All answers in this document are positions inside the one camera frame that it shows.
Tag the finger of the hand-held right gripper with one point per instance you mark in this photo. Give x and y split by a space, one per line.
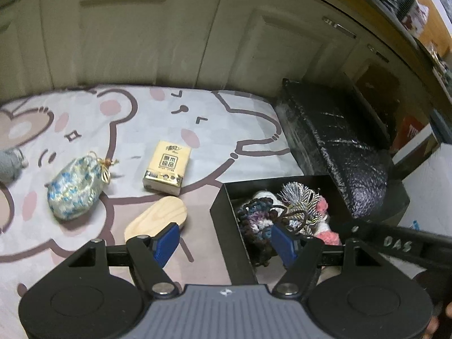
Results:
399 243

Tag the cream kitchen cabinet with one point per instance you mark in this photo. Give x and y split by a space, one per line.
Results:
141 42

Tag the person's right hand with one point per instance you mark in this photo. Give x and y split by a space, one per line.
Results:
447 311

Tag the red carton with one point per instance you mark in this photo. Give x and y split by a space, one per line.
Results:
411 130

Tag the white appliance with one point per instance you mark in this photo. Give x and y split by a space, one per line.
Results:
430 190

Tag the bear printed blanket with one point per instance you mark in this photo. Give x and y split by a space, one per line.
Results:
212 123

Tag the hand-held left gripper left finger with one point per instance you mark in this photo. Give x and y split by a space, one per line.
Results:
166 243

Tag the pink white crochet doll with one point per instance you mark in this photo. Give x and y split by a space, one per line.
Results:
325 235

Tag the grey crochet doll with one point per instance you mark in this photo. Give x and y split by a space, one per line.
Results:
9 166

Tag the oval wooden block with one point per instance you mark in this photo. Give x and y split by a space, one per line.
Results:
152 219

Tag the white yarn ball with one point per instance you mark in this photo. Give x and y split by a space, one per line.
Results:
263 196

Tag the black wrapped cushion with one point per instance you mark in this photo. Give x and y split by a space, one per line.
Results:
335 137

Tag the black box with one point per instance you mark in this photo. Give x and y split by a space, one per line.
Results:
229 240

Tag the dark multicolour yarn bundle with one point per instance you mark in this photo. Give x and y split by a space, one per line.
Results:
252 226

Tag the yellow tissue pack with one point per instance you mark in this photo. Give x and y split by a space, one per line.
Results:
166 169

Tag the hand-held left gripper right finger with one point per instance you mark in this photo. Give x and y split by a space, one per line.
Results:
284 245

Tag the red white printed box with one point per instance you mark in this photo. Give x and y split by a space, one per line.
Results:
418 17

